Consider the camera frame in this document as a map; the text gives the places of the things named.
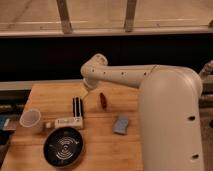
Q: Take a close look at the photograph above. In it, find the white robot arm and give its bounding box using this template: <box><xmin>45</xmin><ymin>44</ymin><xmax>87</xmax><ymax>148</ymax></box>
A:
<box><xmin>81</xmin><ymin>54</ymin><xmax>205</xmax><ymax>171</ymax></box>

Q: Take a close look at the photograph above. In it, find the black ceramic bowl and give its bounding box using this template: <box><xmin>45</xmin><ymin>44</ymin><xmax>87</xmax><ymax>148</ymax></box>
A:
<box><xmin>43</xmin><ymin>127</ymin><xmax>84</xmax><ymax>168</ymax></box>

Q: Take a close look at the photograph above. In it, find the black rectangular block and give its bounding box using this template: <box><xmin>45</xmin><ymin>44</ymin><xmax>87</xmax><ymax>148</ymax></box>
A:
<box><xmin>72</xmin><ymin>97</ymin><xmax>84</xmax><ymax>117</ymax></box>

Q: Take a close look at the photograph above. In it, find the dark red small object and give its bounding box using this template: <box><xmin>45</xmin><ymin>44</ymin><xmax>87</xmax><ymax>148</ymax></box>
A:
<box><xmin>99</xmin><ymin>93</ymin><xmax>107</xmax><ymax>109</ymax></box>

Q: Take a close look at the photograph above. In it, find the white rectangular bottle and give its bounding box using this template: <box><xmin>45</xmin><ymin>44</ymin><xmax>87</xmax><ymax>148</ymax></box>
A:
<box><xmin>44</xmin><ymin>117</ymin><xmax>84</xmax><ymax>129</ymax></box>

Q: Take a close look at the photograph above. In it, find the blue sponge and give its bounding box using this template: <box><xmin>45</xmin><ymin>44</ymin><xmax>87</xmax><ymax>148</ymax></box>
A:
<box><xmin>113</xmin><ymin>115</ymin><xmax>129</xmax><ymax>135</ymax></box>

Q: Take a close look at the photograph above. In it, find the translucent plastic cup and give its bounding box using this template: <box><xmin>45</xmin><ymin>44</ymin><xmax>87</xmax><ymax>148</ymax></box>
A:
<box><xmin>19</xmin><ymin>109</ymin><xmax>43</xmax><ymax>134</ymax></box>

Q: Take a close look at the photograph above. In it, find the left metal frame post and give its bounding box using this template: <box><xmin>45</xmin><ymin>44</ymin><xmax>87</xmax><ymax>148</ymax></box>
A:
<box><xmin>56</xmin><ymin>0</ymin><xmax>72</xmax><ymax>34</ymax></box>

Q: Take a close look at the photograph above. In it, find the metal frame post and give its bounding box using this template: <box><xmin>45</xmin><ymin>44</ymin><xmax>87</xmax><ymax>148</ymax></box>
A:
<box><xmin>56</xmin><ymin>0</ymin><xmax>72</xmax><ymax>34</ymax></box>
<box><xmin>124</xmin><ymin>0</ymin><xmax>137</xmax><ymax>32</ymax></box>

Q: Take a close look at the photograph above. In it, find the right metal frame post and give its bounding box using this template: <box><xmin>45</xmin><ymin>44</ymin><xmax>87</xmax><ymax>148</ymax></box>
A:
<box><xmin>124</xmin><ymin>0</ymin><xmax>137</xmax><ymax>32</ymax></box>

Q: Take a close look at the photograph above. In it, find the grey cable connector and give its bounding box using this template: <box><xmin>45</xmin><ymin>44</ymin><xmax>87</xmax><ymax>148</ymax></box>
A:
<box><xmin>199</xmin><ymin>60</ymin><xmax>213</xmax><ymax>80</ymax></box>

